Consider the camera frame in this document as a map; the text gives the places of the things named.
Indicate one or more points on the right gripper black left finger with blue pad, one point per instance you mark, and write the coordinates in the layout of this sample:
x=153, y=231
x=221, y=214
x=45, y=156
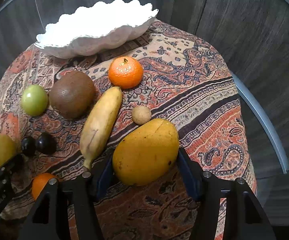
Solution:
x=48, y=218

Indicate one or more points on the yellow-green fruit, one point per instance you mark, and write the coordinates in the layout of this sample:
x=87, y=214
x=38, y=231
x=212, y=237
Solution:
x=8, y=148

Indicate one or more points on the dark plum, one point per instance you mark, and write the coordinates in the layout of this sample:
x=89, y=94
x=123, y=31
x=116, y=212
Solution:
x=45, y=144
x=28, y=147

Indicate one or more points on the green round fruit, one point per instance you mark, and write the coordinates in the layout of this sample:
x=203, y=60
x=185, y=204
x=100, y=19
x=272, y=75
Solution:
x=34, y=100

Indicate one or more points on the yellow banana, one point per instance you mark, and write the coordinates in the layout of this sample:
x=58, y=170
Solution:
x=99, y=124

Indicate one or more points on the large yellow mango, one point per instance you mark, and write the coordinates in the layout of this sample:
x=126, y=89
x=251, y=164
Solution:
x=147, y=153

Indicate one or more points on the small tan round fruit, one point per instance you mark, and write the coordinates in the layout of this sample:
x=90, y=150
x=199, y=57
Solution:
x=141, y=114

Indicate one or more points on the orange mandarin at front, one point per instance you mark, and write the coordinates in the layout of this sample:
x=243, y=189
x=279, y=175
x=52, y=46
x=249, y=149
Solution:
x=39, y=183

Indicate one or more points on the patterned paisley tablecloth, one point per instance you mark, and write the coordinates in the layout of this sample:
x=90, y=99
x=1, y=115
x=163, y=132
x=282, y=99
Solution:
x=185, y=81

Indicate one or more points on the brown round fruit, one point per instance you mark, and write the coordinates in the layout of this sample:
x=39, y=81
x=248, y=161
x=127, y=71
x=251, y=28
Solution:
x=72, y=95

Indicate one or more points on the orange mandarin near bowl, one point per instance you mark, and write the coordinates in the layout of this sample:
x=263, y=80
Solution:
x=125, y=72

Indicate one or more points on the white scalloped bowl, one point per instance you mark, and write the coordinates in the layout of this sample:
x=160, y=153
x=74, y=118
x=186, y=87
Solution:
x=90, y=30

